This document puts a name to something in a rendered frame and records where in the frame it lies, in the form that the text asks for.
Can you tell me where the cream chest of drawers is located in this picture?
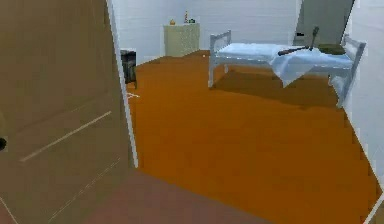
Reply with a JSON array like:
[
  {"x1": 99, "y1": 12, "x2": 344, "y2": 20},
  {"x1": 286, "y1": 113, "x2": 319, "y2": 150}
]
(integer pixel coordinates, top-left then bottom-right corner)
[{"x1": 162, "y1": 22, "x2": 201, "y2": 58}]

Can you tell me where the black baseball bat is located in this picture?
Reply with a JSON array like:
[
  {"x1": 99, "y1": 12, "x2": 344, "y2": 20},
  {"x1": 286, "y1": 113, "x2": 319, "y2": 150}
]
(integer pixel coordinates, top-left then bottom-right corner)
[{"x1": 277, "y1": 46, "x2": 311, "y2": 57}]

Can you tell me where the brown room door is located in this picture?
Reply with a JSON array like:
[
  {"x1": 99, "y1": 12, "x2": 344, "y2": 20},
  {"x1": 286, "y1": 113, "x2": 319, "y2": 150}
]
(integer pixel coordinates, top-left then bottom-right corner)
[{"x1": 0, "y1": 0, "x2": 139, "y2": 224}]

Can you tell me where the olive green pillow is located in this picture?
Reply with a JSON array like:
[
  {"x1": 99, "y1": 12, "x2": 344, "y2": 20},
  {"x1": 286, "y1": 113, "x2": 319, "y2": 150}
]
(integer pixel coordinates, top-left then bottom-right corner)
[{"x1": 316, "y1": 43, "x2": 347, "y2": 56}]

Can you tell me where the grey room door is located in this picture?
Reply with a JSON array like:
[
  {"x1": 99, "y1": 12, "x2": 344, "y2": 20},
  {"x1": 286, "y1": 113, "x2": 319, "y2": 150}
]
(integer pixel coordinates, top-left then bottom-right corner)
[{"x1": 293, "y1": 0, "x2": 356, "y2": 47}]

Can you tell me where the grey metal frame bed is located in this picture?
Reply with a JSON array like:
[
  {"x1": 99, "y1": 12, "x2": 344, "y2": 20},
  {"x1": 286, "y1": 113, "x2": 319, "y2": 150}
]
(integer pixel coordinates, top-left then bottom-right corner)
[{"x1": 208, "y1": 29, "x2": 367, "y2": 109}]

